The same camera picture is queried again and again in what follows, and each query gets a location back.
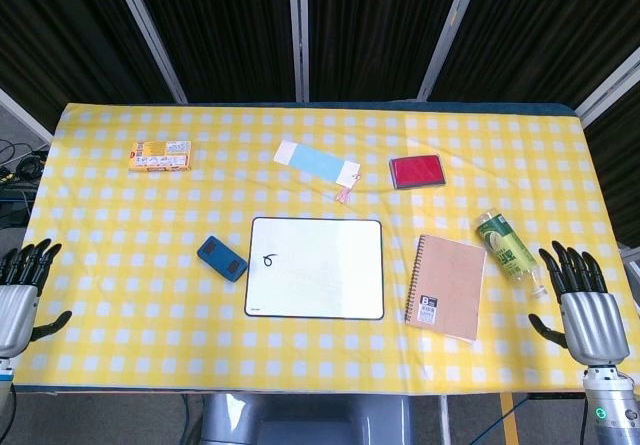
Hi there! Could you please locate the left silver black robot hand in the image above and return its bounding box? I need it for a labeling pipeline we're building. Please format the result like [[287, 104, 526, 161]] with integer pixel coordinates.
[[0, 238, 73, 359]]

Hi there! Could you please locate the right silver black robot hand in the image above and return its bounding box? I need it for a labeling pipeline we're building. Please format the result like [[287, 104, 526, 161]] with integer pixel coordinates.
[[528, 240, 631, 367]]

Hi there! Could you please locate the blue whiteboard eraser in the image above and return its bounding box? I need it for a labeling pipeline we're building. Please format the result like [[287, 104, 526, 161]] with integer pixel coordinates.
[[196, 235, 250, 284]]

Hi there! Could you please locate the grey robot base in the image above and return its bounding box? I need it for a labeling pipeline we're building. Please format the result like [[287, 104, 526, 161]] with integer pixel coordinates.
[[199, 391, 414, 445]]

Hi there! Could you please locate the small white whiteboard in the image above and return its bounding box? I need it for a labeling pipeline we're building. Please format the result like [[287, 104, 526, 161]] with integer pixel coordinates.
[[243, 216, 385, 322]]

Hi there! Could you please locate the green label plastic bottle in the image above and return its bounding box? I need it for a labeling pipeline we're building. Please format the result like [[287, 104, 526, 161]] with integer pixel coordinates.
[[474, 209, 548, 300]]

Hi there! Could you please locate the brown spiral notebook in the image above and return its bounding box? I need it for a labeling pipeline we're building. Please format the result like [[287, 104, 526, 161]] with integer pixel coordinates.
[[404, 234, 488, 343]]

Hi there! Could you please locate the yellow cardboard box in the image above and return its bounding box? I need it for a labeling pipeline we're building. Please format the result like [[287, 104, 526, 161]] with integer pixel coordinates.
[[127, 140, 193, 173]]

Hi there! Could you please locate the red ink stamp pad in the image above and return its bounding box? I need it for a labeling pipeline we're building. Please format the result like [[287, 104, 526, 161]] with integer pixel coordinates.
[[388, 153, 449, 191]]

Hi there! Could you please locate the yellow white checkered tablecloth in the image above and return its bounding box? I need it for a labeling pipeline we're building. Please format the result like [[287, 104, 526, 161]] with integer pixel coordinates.
[[10, 102, 637, 395]]

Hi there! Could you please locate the blue white bookmark with tassel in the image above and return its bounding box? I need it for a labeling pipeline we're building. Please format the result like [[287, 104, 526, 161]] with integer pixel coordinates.
[[272, 139, 362, 205]]

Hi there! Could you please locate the black cable bundle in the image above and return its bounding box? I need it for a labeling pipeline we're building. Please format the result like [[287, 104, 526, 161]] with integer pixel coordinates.
[[0, 138, 49, 201]]

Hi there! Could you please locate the white partition frame post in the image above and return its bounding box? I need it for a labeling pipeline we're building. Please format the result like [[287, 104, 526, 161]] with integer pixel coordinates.
[[573, 48, 640, 128], [416, 0, 485, 102], [286, 0, 311, 103], [107, 0, 188, 105], [0, 87, 53, 147]]

